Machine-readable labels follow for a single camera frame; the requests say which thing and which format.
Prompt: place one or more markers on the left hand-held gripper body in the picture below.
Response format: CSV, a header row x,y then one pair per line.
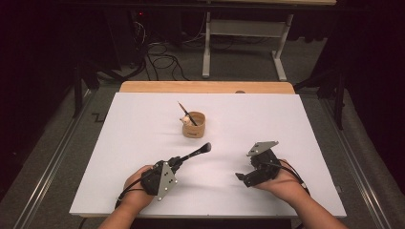
x,y
165,181

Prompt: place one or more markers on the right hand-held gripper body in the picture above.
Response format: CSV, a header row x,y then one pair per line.
x,y
264,168

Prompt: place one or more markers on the thick black makeup brush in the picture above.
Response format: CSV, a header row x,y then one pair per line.
x,y
199,151

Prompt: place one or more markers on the wooden cup with bird figure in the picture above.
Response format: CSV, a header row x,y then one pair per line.
x,y
194,129

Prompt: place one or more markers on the thin black brush orange ferrule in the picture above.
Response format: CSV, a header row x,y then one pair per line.
x,y
186,112

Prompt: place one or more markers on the person's right hand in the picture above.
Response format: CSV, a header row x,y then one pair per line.
x,y
286,186

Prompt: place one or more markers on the person's left hand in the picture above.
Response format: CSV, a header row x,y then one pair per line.
x,y
135,191

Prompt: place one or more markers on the white table cover sheet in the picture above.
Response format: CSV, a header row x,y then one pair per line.
x,y
229,127

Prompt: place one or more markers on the wooden table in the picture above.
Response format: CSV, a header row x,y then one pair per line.
x,y
207,87

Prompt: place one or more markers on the black metal stand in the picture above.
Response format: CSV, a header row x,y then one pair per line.
x,y
78,89
339,95

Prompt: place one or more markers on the black computer case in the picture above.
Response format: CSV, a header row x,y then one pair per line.
x,y
127,38

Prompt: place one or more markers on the metal floor rail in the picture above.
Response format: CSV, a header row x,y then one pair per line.
x,y
47,178
359,171

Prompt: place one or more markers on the white metal desk frame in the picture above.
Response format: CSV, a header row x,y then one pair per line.
x,y
245,28

